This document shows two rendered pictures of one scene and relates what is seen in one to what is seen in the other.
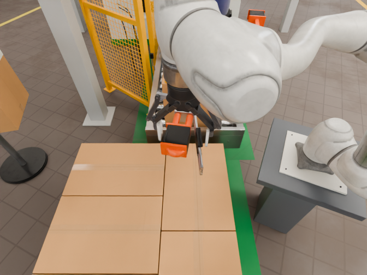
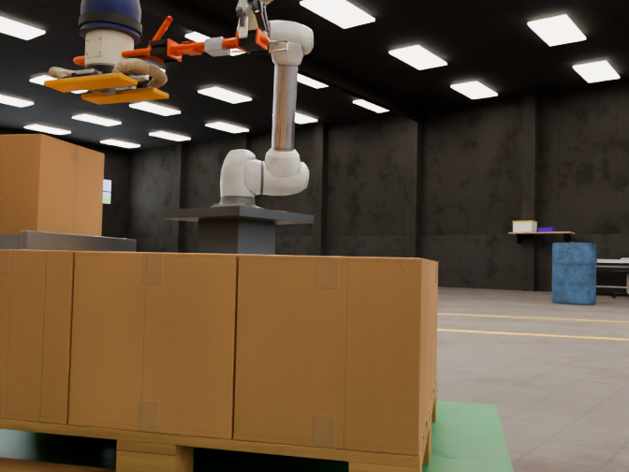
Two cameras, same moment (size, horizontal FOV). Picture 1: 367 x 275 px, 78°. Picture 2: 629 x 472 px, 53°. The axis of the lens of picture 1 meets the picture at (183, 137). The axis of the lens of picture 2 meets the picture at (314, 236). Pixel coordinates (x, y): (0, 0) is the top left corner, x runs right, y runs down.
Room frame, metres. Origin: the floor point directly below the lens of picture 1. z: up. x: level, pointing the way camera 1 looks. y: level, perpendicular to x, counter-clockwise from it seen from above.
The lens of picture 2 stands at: (-0.27, 2.03, 0.53)
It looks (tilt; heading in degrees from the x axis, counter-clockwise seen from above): 2 degrees up; 283
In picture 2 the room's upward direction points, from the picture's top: 1 degrees clockwise
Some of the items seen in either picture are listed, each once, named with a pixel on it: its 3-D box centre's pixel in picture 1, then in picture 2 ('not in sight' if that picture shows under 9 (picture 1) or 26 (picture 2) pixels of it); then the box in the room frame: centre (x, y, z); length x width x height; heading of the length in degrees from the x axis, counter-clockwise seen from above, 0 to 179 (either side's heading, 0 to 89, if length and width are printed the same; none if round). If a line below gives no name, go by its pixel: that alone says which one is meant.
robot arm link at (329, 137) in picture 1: (329, 139); (241, 173); (0.71, -0.72, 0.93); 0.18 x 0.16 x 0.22; 20
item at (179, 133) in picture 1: (176, 139); (252, 40); (0.42, 0.02, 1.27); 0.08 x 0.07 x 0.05; 171
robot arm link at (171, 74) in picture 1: (183, 67); not in sight; (0.43, 0.00, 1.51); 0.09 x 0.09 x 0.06
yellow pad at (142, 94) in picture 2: not in sight; (124, 92); (1.00, -0.18, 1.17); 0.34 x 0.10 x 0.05; 171
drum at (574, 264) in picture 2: not in sight; (574, 272); (-1.99, -8.35, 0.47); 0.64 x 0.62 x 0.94; 156
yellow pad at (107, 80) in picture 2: not in sight; (90, 79); (1.03, 0.01, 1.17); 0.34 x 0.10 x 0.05; 171
